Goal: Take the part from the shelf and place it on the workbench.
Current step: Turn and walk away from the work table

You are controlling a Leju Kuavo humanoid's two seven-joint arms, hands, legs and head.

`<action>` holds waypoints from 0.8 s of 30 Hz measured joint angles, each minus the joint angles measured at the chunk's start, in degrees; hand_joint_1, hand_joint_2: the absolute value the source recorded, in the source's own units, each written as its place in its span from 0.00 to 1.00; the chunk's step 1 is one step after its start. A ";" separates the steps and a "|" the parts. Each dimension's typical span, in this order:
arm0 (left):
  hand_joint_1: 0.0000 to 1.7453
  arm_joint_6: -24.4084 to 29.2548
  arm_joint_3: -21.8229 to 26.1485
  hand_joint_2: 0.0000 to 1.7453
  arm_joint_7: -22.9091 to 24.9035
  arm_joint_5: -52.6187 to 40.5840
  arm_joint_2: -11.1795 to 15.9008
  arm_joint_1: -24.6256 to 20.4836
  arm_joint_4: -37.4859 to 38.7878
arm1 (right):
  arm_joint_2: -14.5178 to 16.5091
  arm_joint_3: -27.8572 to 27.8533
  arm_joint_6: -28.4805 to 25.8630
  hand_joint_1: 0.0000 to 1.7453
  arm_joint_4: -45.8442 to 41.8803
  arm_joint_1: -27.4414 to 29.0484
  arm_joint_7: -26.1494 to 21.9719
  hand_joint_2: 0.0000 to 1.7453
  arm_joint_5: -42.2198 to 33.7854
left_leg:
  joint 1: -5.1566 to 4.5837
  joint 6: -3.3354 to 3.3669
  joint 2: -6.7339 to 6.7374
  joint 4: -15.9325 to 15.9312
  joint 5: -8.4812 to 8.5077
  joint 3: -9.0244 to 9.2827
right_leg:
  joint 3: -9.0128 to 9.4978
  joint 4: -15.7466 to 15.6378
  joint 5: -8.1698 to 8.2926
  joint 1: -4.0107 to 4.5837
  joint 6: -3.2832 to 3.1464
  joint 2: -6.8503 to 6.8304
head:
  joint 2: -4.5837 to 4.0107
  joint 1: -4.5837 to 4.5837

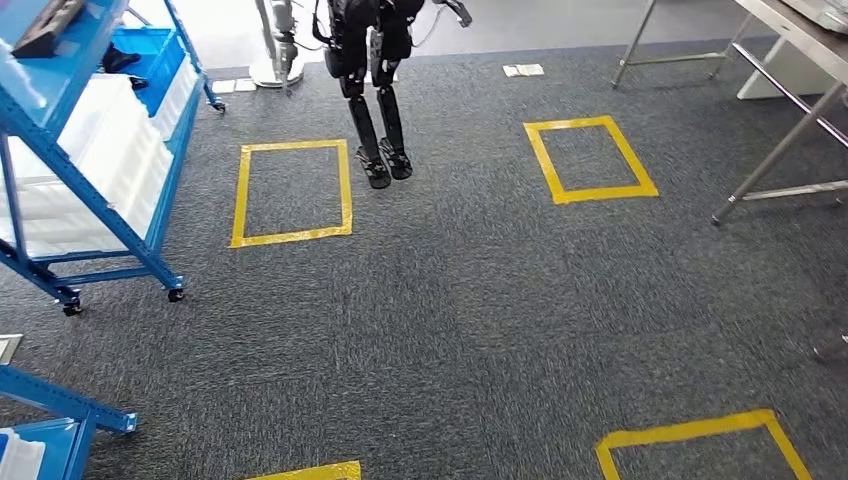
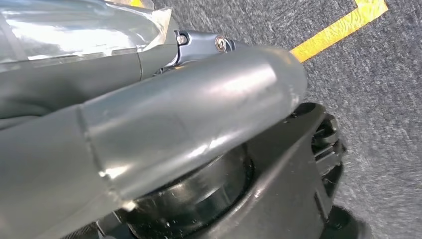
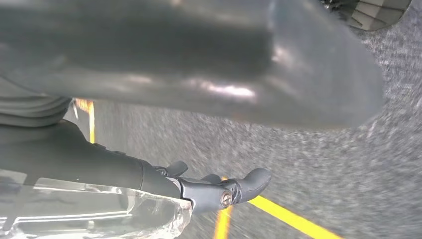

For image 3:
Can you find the yellow floor tape square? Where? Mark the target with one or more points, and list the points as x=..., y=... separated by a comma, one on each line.
x=290, y=217
x=91, y=125

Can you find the black right robot leg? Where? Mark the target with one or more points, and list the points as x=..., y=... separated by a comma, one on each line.
x=372, y=14

